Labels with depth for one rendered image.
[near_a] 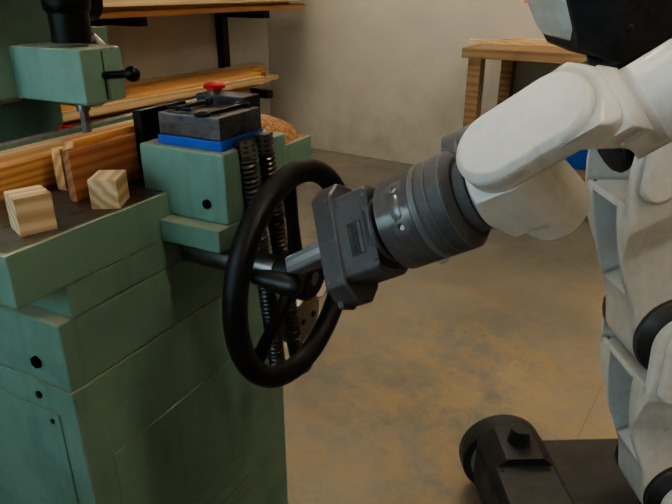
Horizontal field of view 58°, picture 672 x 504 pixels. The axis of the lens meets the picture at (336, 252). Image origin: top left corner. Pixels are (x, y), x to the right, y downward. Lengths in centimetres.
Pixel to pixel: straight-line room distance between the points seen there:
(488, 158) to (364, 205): 14
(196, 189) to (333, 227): 25
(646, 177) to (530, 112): 50
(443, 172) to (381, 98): 385
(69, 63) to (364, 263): 49
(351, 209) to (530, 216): 16
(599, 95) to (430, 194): 14
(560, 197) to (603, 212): 59
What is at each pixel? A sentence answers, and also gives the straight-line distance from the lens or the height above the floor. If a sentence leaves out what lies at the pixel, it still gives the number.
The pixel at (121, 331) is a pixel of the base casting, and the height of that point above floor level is 75.
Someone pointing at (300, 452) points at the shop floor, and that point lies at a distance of 172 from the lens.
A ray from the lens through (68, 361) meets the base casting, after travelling 77.
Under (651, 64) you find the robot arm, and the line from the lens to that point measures 49.
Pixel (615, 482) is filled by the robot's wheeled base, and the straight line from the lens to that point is 152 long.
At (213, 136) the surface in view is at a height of 98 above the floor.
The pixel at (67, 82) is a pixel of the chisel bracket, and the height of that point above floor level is 103.
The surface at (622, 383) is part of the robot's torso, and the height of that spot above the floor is 46.
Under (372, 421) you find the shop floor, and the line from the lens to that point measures 182.
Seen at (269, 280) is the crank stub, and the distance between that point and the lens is 64.
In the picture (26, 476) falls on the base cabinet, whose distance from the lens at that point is 98.
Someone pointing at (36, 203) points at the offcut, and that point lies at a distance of 72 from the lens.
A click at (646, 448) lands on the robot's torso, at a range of 127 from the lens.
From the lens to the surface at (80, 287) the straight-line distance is 75.
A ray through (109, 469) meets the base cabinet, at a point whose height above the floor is 57.
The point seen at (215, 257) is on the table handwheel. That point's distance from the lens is 82.
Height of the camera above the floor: 114
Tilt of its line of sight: 24 degrees down
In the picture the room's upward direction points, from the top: straight up
